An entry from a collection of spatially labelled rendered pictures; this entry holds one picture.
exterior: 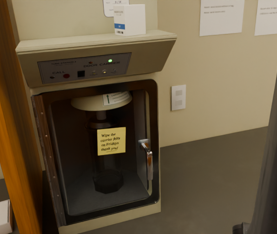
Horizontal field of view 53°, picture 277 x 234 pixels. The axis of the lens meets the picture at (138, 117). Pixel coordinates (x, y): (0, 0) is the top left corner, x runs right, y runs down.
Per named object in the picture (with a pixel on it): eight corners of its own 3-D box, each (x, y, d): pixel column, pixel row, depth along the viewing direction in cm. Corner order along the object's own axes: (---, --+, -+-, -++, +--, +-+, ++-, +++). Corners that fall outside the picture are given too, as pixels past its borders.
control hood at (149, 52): (27, 85, 64) (18, 40, 60) (159, 69, 73) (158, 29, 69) (24, 100, 54) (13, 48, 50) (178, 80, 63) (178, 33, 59)
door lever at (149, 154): (148, 170, 82) (140, 172, 81) (148, 141, 78) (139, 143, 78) (155, 180, 77) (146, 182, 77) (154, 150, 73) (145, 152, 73)
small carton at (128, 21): (115, 34, 62) (112, 5, 60) (134, 32, 65) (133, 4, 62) (125, 36, 58) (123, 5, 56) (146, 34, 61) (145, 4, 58)
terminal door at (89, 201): (60, 225, 81) (33, 93, 65) (159, 201, 88) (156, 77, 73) (60, 227, 80) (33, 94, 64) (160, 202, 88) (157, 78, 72)
